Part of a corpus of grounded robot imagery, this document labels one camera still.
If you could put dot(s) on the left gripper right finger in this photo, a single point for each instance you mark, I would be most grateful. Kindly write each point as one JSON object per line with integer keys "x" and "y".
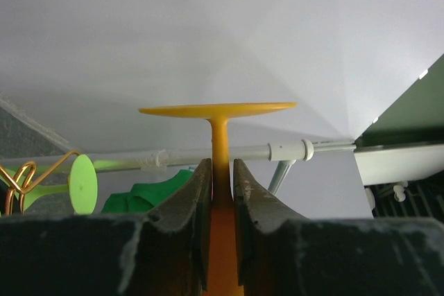
{"x": 266, "y": 233}

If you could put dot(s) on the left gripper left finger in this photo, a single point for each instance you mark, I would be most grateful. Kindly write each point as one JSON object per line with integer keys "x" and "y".
{"x": 179, "y": 244}

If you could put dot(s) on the orange wine glass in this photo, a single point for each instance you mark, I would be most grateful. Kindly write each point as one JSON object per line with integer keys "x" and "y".
{"x": 222, "y": 271}

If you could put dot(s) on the green wine glass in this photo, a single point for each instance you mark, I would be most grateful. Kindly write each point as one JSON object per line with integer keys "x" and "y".
{"x": 81, "y": 185}

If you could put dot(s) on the gold wine glass rack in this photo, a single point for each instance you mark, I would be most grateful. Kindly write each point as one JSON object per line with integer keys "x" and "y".
{"x": 21, "y": 182}

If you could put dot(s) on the green cloth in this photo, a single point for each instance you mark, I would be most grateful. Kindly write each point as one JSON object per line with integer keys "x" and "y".
{"x": 144, "y": 196}

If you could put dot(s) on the silver clothes rail stand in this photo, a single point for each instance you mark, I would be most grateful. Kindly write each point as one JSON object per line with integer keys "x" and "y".
{"x": 285, "y": 154}

